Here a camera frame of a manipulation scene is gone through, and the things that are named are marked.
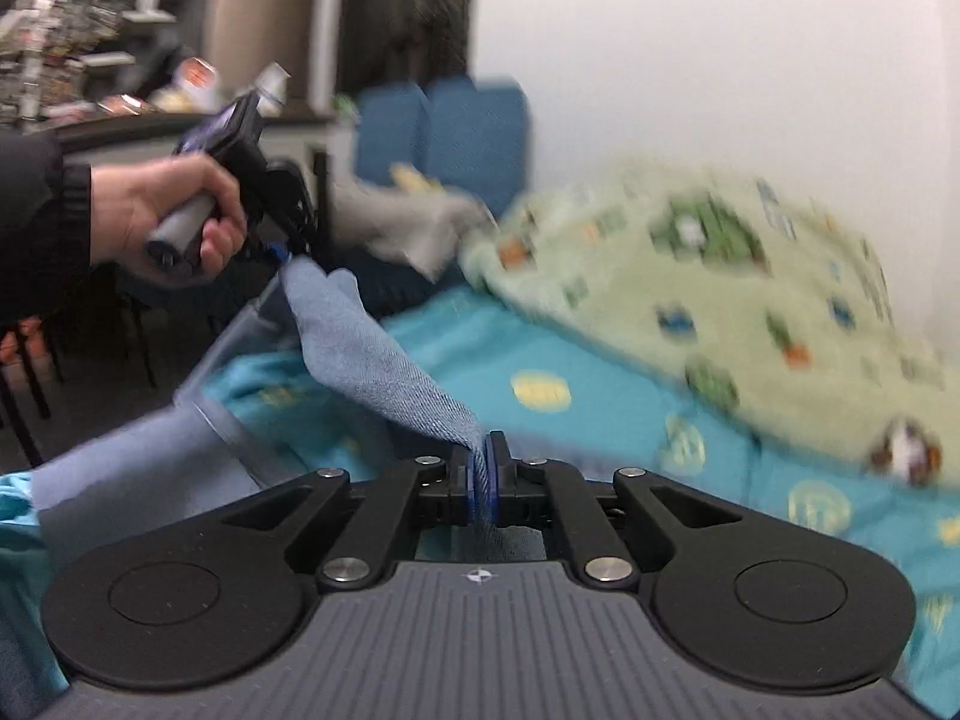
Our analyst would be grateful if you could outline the person's left hand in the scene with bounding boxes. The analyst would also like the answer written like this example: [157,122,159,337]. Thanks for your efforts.
[90,156,248,275]

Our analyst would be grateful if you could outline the green printed fleece blanket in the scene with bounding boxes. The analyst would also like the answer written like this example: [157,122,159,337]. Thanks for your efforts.
[457,157,953,488]

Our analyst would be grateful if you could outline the white device with orange face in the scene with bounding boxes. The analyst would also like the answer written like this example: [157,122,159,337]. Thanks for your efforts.
[176,56,222,110]

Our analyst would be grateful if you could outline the blue covered dining chair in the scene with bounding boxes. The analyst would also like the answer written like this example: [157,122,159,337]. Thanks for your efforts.
[356,86,432,188]

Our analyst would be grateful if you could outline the blue denim pants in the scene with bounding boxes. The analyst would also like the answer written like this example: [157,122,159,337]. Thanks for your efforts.
[0,253,545,717]

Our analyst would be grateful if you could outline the silver refrigerator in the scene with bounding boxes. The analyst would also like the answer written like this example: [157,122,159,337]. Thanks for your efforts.
[202,0,316,102]

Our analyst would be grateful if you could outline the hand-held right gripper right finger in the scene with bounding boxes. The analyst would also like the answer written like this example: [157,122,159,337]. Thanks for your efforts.
[486,431,751,590]

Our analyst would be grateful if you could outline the dark window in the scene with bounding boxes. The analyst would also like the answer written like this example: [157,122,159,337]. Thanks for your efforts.
[337,0,477,95]

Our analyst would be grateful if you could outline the blue quilted cushions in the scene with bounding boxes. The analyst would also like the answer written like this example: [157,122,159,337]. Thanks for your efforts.
[427,79,530,200]

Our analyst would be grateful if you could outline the teal smiley print bed sheet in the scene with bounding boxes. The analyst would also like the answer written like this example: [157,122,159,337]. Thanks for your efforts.
[0,289,960,713]

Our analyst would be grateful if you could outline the tissue pack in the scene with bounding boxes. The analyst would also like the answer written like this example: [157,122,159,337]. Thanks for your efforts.
[251,64,293,117]

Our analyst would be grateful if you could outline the white staircase shelving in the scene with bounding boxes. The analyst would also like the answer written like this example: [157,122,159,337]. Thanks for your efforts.
[0,0,203,125]

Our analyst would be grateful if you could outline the white table with black legs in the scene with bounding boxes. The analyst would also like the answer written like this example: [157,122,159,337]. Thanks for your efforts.
[45,111,338,256]

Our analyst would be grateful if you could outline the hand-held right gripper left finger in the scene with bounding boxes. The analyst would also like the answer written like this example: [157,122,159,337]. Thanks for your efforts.
[217,446,488,590]

